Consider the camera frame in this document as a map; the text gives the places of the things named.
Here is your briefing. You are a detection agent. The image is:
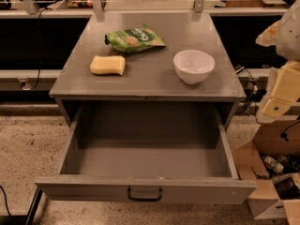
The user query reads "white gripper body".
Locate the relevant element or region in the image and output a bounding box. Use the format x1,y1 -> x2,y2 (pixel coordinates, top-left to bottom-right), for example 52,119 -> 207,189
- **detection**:
256,67 -> 300,123

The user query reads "black cables right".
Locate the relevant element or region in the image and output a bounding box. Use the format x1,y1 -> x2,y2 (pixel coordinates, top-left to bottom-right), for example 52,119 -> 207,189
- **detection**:
233,64 -> 266,115

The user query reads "black drawer handle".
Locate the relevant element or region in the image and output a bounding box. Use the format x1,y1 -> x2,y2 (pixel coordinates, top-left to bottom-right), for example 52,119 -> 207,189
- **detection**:
127,187 -> 163,203

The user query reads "yellow sponge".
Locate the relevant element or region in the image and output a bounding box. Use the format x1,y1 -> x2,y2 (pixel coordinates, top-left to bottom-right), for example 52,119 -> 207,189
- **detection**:
90,55 -> 126,75

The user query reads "cardboard box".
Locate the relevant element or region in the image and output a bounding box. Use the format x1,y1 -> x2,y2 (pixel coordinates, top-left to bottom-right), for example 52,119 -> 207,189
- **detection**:
232,120 -> 300,225

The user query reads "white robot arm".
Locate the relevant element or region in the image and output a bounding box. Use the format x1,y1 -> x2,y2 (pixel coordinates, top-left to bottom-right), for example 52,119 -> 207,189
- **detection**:
256,0 -> 300,123

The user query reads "green chip bag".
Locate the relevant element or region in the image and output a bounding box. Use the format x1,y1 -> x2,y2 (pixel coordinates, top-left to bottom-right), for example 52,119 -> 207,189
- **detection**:
105,24 -> 166,53

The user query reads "black cable left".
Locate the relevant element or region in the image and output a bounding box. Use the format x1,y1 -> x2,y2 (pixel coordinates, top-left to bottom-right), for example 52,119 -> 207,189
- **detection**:
29,7 -> 53,91

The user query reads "can in box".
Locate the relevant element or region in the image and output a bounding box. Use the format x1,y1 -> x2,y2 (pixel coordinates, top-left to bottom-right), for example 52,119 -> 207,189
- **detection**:
262,156 -> 284,173

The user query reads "black cable floor left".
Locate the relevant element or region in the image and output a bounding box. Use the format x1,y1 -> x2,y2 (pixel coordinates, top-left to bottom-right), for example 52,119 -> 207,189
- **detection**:
0,185 -> 12,217

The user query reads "grey open top drawer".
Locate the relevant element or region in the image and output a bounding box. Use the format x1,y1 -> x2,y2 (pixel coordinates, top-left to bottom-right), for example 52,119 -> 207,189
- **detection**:
36,101 -> 256,204

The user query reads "white bowl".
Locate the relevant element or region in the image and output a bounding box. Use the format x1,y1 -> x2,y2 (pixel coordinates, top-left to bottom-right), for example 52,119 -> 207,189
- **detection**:
173,50 -> 215,84

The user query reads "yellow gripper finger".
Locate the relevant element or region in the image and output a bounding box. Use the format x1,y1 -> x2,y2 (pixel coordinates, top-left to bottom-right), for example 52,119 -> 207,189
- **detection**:
262,60 -> 300,119

